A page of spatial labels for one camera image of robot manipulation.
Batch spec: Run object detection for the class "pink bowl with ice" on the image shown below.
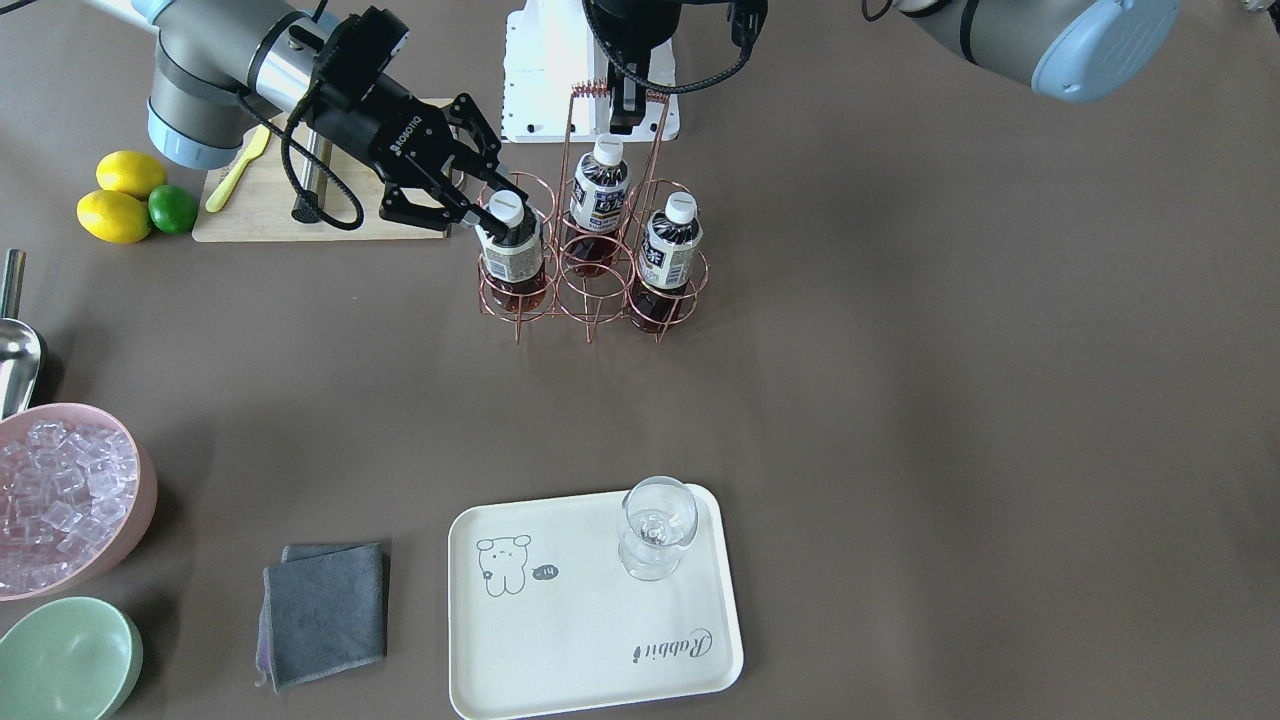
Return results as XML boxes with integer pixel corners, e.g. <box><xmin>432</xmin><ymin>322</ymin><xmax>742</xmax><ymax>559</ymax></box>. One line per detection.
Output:
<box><xmin>1</xmin><ymin>404</ymin><xmax>157</xmax><ymax>602</ymax></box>

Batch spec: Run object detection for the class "wooden cutting board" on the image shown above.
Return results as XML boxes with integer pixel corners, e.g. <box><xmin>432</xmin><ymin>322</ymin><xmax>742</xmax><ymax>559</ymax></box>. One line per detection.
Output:
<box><xmin>192</xmin><ymin>140</ymin><xmax>451</xmax><ymax>243</ymax></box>

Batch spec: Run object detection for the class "green bowl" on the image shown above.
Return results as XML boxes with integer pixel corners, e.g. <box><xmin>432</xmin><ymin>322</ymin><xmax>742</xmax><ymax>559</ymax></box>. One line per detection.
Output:
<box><xmin>1</xmin><ymin>597</ymin><xmax>145</xmax><ymax>719</ymax></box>

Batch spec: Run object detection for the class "steel ice scoop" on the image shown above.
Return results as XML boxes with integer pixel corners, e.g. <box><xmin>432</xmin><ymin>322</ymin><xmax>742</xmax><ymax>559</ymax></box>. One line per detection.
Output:
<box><xmin>1</xmin><ymin>249</ymin><xmax>45</xmax><ymax>419</ymax></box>

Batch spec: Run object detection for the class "tea bottle white cap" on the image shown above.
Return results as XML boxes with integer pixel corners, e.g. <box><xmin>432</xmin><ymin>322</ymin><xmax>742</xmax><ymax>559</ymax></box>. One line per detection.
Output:
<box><xmin>474</xmin><ymin>190</ymin><xmax>549</xmax><ymax>313</ymax></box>

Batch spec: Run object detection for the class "yellow lemon upper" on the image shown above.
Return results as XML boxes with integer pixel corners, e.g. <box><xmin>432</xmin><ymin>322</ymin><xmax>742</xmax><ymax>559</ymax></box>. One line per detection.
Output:
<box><xmin>95</xmin><ymin>150</ymin><xmax>168</xmax><ymax>201</ymax></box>

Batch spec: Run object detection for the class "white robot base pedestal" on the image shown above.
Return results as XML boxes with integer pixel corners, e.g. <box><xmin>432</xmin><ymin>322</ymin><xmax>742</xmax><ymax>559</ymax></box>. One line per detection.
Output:
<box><xmin>500</xmin><ymin>1</ymin><xmax>681</xmax><ymax>143</ymax></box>

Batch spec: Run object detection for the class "green lime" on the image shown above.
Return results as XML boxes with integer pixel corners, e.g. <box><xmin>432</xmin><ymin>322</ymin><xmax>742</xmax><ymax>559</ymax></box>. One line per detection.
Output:
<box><xmin>147</xmin><ymin>184</ymin><xmax>200</xmax><ymax>234</ymax></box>

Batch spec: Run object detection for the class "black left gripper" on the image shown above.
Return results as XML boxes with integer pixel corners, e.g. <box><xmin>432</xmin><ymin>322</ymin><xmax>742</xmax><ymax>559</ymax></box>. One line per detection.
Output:
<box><xmin>582</xmin><ymin>1</ymin><xmax>769</xmax><ymax>136</ymax></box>

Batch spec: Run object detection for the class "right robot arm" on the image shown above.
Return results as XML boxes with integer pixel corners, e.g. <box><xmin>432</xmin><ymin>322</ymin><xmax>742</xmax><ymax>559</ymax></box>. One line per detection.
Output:
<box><xmin>97</xmin><ymin>1</ymin><xmax>515</xmax><ymax>237</ymax></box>

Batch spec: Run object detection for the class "copper wire bottle basket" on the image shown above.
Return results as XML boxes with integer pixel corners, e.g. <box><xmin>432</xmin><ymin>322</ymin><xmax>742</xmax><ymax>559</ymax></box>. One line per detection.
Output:
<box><xmin>476</xmin><ymin>79</ymin><xmax>710</xmax><ymax>343</ymax></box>

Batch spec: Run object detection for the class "cream rabbit tray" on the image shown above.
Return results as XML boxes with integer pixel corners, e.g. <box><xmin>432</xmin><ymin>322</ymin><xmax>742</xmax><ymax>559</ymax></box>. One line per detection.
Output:
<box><xmin>448</xmin><ymin>484</ymin><xmax>745</xmax><ymax>719</ymax></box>

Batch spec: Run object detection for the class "yellow plastic knife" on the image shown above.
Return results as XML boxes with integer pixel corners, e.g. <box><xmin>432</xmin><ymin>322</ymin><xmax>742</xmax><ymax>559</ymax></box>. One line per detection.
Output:
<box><xmin>204</xmin><ymin>124</ymin><xmax>274</xmax><ymax>213</ymax></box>

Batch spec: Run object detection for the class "clear wine glass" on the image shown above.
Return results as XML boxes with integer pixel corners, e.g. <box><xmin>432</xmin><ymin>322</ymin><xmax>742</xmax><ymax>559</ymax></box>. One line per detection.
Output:
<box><xmin>617</xmin><ymin>477</ymin><xmax>701</xmax><ymax>582</ymax></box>

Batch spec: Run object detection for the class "yellow lemon lower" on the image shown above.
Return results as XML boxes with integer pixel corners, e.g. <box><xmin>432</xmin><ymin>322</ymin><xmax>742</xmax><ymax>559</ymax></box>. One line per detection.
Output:
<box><xmin>76</xmin><ymin>190</ymin><xmax>152</xmax><ymax>243</ymax></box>

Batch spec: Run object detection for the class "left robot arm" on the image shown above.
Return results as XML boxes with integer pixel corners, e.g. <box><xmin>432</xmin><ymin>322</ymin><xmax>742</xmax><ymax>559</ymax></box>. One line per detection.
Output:
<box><xmin>576</xmin><ymin>1</ymin><xmax>1180</xmax><ymax>135</ymax></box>

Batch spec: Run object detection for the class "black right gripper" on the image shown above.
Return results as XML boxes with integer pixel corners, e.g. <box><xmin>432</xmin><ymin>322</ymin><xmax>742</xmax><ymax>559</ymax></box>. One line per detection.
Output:
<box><xmin>305</xmin><ymin>6</ymin><xmax>529</xmax><ymax>243</ymax></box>

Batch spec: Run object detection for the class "yellow lemon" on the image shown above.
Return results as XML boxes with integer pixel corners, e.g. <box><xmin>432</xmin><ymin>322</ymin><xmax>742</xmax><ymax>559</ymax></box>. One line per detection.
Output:
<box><xmin>95</xmin><ymin>150</ymin><xmax>168</xmax><ymax>201</ymax></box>
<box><xmin>76</xmin><ymin>190</ymin><xmax>152</xmax><ymax>243</ymax></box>

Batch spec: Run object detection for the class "steel cylinder muddler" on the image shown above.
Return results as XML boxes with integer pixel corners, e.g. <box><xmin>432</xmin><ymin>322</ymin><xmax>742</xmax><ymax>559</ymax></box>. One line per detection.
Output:
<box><xmin>291</xmin><ymin>129</ymin><xmax>332</xmax><ymax>224</ymax></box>

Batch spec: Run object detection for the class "grey folded cloth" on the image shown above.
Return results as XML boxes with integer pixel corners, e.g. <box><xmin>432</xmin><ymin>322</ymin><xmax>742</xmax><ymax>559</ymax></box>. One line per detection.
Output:
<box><xmin>255</xmin><ymin>542</ymin><xmax>388</xmax><ymax>693</ymax></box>

